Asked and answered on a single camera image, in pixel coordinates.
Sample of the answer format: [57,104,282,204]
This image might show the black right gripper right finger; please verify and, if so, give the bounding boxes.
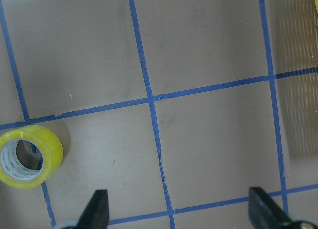
[248,187,298,229]

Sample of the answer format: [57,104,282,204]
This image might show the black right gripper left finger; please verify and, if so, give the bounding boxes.
[75,189,109,229]

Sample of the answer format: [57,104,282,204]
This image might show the yellow tape roll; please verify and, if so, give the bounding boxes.
[0,125,64,189]

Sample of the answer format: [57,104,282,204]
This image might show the yellow woven basket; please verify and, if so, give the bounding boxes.
[314,0,318,28]

